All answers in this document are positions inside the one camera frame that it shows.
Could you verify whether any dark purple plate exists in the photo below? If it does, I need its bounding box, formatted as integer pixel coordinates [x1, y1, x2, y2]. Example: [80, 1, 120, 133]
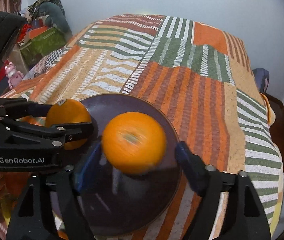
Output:
[76, 93, 181, 237]

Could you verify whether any grey plush toy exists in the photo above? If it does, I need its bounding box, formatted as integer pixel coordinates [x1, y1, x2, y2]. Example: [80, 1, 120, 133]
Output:
[38, 2, 70, 34]

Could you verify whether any person's hand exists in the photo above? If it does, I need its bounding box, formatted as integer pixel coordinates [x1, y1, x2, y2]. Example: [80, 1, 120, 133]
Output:
[0, 172, 31, 199]

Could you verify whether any floral patchwork quilt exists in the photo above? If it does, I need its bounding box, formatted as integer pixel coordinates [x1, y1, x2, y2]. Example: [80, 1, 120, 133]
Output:
[23, 47, 69, 80]

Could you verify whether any large orange with sticker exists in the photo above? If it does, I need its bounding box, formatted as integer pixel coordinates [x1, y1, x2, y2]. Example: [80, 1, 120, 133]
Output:
[44, 99, 93, 151]

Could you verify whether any striped patchwork blanket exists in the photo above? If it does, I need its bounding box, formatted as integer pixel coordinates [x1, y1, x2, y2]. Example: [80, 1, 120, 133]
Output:
[5, 14, 283, 231]

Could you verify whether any pink rabbit figurine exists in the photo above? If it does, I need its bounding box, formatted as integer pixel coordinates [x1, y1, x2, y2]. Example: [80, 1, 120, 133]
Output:
[5, 62, 24, 89]

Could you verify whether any red plastic bag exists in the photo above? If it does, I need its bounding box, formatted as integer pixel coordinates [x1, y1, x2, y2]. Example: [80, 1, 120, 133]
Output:
[17, 23, 32, 43]

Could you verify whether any blue backpack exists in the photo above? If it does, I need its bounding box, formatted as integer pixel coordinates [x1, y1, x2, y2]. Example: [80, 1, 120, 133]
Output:
[253, 68, 270, 93]

